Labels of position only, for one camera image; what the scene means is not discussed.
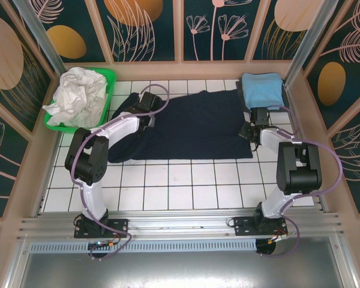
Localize dark grey folded t-shirt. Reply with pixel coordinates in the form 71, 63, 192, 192
235, 79, 290, 113

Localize black base plate of right arm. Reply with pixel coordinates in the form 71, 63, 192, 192
227, 215, 289, 238

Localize light blue folded t-shirt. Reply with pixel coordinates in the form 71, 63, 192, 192
241, 72, 286, 109

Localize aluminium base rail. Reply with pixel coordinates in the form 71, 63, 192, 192
16, 209, 347, 241

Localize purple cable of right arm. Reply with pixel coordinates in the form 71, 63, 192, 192
257, 105, 343, 258

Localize grey slotted cable duct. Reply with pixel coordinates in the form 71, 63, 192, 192
29, 239, 257, 253

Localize black base plate of left arm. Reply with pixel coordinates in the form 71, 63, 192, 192
74, 214, 130, 239

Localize aluminium corner post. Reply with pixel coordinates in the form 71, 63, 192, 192
283, 0, 332, 86
13, 0, 67, 74

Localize grey metal sheet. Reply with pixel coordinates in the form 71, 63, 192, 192
5, 236, 358, 288

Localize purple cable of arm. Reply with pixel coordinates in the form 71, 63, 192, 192
257, 105, 343, 258
71, 85, 169, 261

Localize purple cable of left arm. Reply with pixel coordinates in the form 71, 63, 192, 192
71, 85, 169, 261

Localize navy blue t-shirt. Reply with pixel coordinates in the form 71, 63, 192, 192
107, 88, 254, 164

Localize white crumpled t-shirts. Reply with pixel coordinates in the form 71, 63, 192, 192
42, 67, 109, 128

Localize green plastic basket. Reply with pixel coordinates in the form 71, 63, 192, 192
43, 67, 118, 136

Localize small wired connector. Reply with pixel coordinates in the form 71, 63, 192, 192
266, 232, 289, 244
88, 238, 118, 250

